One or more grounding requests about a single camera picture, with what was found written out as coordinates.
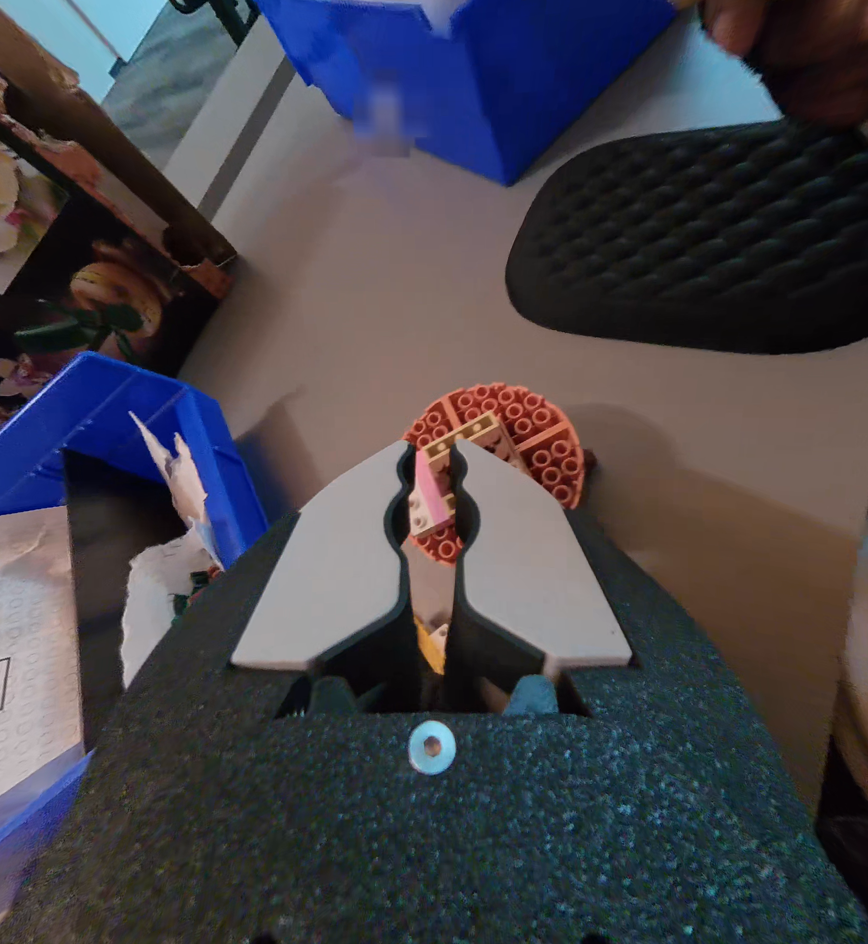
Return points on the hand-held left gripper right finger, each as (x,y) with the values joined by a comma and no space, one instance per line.
(537,582)

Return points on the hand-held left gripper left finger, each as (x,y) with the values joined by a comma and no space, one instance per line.
(323,582)

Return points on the pile of small lego pieces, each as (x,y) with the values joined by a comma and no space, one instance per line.
(198,586)

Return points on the pink and white lego piece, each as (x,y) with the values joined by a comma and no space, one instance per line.
(430,494)

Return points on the lego flower pot model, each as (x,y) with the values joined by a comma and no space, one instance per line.
(537,435)

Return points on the torn white paper bag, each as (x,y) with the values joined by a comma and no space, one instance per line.
(150,590)

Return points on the blue plastic bin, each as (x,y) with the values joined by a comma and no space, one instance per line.
(515,74)
(94,398)

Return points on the orchid print lego box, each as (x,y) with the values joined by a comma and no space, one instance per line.
(72,243)

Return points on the person's right hand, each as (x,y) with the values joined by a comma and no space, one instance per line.
(810,59)

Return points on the tan curved brick piece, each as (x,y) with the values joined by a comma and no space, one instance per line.
(430,645)

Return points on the white dotted paper bag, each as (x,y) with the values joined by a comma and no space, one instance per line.
(13,627)

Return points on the black mesh chair seat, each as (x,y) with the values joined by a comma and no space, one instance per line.
(699,243)

